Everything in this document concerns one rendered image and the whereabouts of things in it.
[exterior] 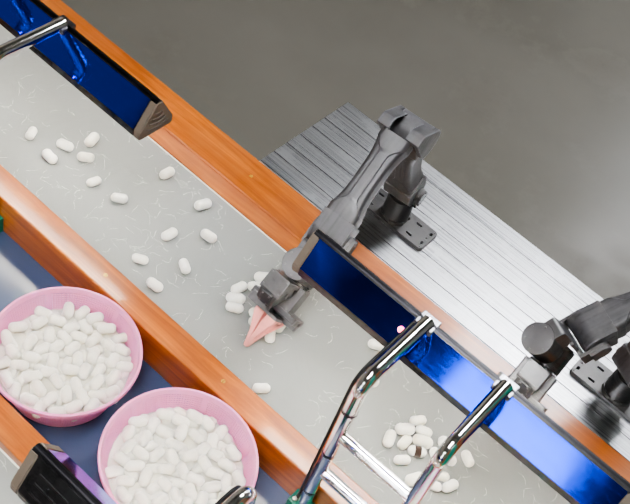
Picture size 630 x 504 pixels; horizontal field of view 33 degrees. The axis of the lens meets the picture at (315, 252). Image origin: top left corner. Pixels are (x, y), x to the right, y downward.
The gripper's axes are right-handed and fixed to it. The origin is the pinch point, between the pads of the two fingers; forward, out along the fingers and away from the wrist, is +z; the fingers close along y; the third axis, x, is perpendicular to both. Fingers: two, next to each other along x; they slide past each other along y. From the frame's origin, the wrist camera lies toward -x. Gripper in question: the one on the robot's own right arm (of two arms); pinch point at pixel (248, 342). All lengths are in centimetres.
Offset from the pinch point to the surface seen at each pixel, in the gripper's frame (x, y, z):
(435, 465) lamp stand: -35, 42, -10
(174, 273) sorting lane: 2.4, -20.6, 0.0
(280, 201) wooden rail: 18.8, -19.1, -23.0
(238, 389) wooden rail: -6.4, 5.9, 6.4
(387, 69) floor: 167, -72, -78
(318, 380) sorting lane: 4.6, 13.6, -2.6
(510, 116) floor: 179, -30, -92
